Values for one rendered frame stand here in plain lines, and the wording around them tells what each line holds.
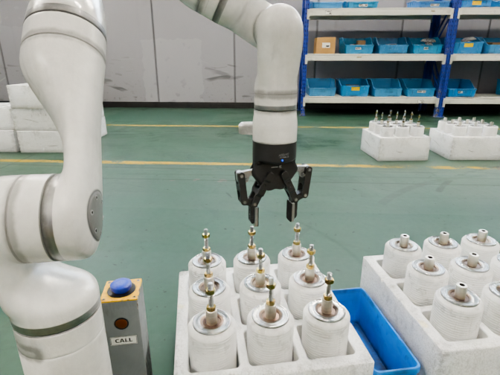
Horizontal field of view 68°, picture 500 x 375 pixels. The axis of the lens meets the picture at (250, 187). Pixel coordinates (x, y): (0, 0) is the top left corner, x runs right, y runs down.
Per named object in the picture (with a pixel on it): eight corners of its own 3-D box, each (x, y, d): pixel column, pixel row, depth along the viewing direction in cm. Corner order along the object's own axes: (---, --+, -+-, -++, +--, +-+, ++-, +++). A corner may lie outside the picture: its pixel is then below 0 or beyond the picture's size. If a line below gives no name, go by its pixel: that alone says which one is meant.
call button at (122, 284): (130, 297, 71) (129, 287, 70) (109, 298, 71) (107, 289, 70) (133, 284, 75) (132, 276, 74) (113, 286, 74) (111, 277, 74)
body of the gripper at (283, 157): (257, 141, 58) (257, 198, 61) (306, 138, 60) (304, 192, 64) (244, 132, 65) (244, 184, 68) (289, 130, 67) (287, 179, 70)
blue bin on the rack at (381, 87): (364, 93, 537) (365, 78, 530) (390, 93, 536) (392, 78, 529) (373, 97, 490) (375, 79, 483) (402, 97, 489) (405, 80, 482)
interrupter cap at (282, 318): (244, 320, 74) (244, 317, 74) (265, 300, 80) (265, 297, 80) (276, 335, 70) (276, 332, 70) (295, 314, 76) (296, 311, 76)
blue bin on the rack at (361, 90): (333, 93, 538) (335, 78, 532) (360, 93, 537) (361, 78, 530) (340, 97, 491) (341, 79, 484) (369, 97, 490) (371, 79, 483)
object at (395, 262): (419, 309, 105) (429, 252, 99) (387, 312, 104) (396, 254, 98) (402, 289, 114) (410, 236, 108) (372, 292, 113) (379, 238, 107)
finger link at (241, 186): (239, 167, 64) (248, 198, 66) (230, 170, 64) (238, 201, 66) (244, 172, 62) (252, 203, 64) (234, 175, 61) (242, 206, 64)
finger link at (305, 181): (307, 166, 65) (298, 197, 66) (316, 167, 65) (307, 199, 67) (300, 162, 67) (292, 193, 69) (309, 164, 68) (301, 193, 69)
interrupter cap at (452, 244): (463, 249, 101) (464, 247, 101) (438, 251, 101) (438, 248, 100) (446, 236, 109) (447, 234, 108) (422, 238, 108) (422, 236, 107)
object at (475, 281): (487, 334, 95) (504, 273, 89) (453, 338, 94) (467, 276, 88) (463, 310, 104) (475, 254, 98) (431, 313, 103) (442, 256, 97)
